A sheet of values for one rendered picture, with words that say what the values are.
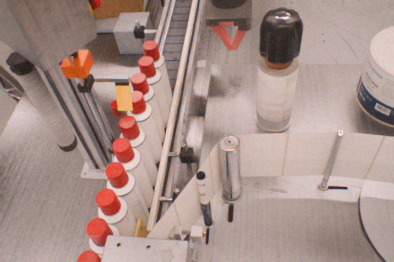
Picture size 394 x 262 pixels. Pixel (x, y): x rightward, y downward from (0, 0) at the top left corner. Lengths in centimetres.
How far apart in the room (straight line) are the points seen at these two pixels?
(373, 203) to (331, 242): 12
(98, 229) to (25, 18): 32
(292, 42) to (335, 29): 58
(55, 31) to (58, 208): 54
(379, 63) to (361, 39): 38
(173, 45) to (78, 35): 66
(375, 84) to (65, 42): 67
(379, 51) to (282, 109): 25
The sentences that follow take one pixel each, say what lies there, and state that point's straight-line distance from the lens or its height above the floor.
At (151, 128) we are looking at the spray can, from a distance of 81.
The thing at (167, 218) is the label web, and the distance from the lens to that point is 64.
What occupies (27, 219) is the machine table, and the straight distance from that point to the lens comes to 100.
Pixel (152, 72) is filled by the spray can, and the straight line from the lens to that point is 84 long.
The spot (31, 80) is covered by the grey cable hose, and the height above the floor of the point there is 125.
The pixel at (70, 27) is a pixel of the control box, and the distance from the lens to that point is 55.
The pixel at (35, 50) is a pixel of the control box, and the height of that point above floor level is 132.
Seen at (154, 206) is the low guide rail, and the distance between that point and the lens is 80.
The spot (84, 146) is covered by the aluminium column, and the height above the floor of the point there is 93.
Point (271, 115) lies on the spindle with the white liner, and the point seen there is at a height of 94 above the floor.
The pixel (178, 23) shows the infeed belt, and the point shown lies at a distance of 127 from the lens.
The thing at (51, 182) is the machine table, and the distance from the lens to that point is 102.
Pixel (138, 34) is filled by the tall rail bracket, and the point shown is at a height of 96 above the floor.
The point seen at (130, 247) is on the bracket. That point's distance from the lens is 52.
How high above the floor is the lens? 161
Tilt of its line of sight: 51 degrees down
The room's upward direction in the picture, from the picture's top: 9 degrees counter-clockwise
